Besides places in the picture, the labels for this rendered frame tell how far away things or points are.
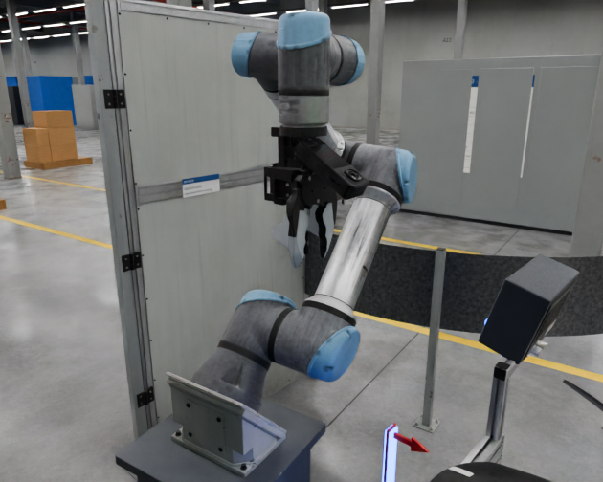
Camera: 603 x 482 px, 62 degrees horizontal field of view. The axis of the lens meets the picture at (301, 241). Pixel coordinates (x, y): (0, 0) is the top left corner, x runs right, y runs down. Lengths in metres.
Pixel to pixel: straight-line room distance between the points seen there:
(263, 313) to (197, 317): 1.40
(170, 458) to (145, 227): 1.22
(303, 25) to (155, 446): 0.83
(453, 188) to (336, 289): 6.05
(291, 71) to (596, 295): 2.23
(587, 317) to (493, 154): 4.28
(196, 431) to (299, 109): 0.64
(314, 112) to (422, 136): 6.35
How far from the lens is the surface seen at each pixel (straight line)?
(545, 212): 6.80
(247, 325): 1.02
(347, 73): 0.83
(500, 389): 1.33
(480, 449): 1.36
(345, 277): 1.01
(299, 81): 0.73
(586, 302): 2.73
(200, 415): 1.02
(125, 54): 2.05
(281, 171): 0.76
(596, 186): 4.94
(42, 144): 12.57
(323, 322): 0.97
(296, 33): 0.73
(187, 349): 2.43
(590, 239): 5.04
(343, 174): 0.70
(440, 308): 2.55
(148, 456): 1.10
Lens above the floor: 1.68
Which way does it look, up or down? 17 degrees down
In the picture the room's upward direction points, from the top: straight up
